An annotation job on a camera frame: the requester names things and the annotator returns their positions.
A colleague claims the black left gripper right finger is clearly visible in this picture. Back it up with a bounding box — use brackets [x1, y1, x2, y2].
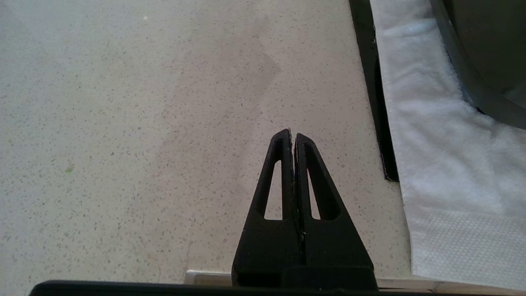
[294, 133, 378, 288]

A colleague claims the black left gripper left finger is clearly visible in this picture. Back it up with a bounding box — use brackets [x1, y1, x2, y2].
[232, 129, 305, 287]

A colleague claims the white towel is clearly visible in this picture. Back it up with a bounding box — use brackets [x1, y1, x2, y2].
[369, 0, 526, 291]

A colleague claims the black flat strip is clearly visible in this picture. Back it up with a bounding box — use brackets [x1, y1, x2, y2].
[348, 0, 400, 183]

